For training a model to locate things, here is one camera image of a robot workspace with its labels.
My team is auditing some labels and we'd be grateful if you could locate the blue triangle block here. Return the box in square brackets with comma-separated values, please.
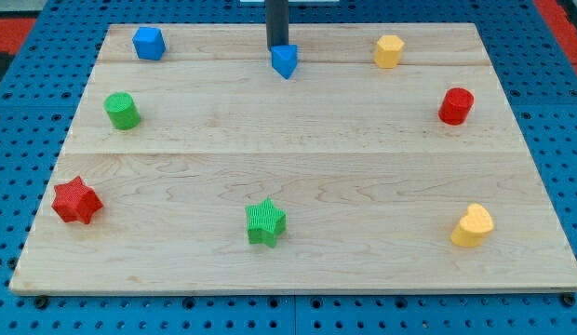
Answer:
[271, 45, 298, 79]

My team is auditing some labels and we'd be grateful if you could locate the green star block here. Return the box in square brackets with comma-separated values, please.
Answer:
[245, 198, 287, 248]

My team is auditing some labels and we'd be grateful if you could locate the light wooden board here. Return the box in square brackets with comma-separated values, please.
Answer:
[10, 23, 577, 296]

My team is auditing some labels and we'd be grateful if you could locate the yellow hexagon block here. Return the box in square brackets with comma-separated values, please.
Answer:
[374, 34, 405, 69]

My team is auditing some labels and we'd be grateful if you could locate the green cylinder block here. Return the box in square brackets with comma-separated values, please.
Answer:
[103, 92, 141, 130]

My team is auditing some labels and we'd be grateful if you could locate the red cylinder block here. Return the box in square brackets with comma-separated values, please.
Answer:
[438, 87, 475, 126]

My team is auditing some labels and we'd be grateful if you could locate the blue cube block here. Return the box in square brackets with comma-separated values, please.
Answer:
[132, 26, 166, 60]

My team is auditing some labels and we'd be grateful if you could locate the yellow heart block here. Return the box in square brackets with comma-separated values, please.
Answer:
[450, 203, 494, 248]

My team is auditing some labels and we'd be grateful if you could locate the red star block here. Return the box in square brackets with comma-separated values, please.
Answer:
[51, 176, 103, 224]

